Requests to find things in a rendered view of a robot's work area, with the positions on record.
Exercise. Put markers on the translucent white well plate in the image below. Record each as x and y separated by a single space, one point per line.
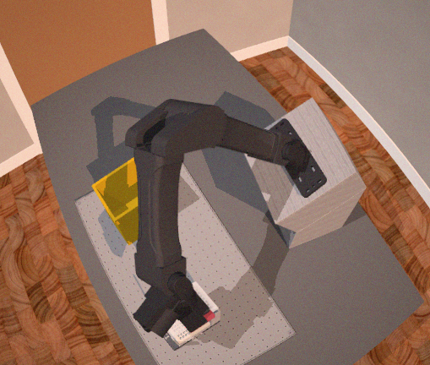
178 326

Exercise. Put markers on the yellow open-top bin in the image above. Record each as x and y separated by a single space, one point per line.
119 189

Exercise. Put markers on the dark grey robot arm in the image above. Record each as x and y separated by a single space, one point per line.
159 261

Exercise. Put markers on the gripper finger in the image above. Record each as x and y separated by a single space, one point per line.
209 316

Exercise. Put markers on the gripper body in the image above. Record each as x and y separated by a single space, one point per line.
193 320

